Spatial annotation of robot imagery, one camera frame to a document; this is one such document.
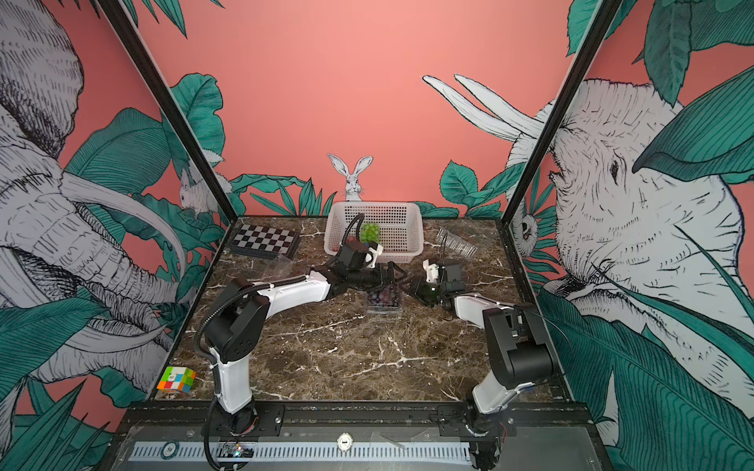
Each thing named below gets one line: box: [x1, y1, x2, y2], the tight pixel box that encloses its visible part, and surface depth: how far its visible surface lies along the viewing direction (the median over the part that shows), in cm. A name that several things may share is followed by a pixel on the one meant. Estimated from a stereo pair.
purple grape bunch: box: [370, 285, 400, 307], surface depth 92 cm
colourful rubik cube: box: [157, 366, 198, 394], surface depth 78 cm
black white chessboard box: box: [228, 223, 302, 260], surface depth 110 cm
